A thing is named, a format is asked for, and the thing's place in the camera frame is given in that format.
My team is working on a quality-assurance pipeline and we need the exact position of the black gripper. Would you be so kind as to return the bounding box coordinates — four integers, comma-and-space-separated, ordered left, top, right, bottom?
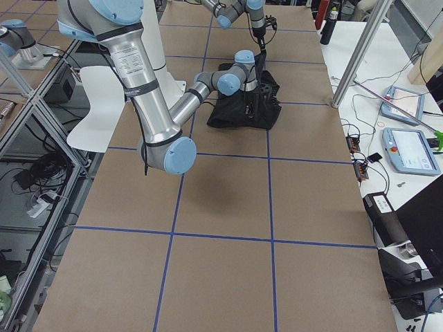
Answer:
251, 15, 278, 44
244, 88, 259, 119

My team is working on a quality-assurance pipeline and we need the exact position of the black graphic t-shirt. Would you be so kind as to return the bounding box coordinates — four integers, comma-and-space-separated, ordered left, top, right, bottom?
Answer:
207, 51, 281, 129

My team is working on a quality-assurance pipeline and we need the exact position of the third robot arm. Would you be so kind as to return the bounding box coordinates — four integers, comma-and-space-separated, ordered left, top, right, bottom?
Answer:
1, 19, 36, 57

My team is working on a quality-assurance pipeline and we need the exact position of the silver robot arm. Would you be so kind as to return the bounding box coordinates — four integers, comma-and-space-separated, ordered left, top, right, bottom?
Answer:
197, 0, 278, 49
57, 1, 257, 174

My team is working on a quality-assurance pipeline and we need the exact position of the black water bottle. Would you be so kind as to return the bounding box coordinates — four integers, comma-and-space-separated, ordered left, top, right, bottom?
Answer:
320, 19, 336, 45

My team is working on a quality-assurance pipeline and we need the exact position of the red bottle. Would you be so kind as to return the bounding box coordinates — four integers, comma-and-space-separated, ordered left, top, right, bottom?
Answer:
316, 0, 329, 25

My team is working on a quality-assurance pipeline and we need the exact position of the orange electronics board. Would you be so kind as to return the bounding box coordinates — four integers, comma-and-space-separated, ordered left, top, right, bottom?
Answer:
345, 136, 369, 183

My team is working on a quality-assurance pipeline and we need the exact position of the white curved plastic sheet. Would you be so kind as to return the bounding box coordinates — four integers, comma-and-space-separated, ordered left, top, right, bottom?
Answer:
67, 66, 125, 153

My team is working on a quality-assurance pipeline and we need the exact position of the far blue teach pendant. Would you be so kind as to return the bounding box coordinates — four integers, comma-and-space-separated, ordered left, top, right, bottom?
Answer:
380, 86, 425, 126

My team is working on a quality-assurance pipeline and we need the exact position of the blue teach pendant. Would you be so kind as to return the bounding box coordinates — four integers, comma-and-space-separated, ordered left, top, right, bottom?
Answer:
380, 86, 425, 126
382, 128, 441, 176

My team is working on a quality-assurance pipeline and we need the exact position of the near blue teach pendant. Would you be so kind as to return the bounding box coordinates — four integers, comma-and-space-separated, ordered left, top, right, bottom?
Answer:
382, 128, 441, 176

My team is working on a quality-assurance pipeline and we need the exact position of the black power adapter box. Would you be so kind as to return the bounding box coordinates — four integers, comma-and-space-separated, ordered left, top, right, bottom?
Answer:
363, 192, 410, 248

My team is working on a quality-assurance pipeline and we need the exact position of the metal stand with green tip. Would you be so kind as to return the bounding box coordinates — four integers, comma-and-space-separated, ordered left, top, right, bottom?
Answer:
353, 80, 443, 151

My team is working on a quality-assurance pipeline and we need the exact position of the black laptop computer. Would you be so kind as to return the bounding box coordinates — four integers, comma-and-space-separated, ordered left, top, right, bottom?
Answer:
397, 176, 443, 276

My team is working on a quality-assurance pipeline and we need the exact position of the aluminium frame post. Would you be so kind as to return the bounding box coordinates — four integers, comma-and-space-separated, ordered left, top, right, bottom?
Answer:
332, 0, 392, 108

